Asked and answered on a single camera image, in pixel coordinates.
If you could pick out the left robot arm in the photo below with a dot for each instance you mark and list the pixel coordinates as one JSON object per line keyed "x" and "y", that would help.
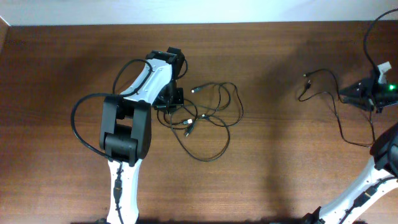
{"x": 126, "y": 123}

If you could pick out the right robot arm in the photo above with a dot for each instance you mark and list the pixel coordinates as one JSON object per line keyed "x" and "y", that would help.
{"x": 379, "y": 176}

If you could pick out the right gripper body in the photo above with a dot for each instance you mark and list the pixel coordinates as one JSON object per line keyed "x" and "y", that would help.
{"x": 387, "y": 93}

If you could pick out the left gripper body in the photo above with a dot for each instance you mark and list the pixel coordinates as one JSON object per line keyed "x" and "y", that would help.
{"x": 171, "y": 97}

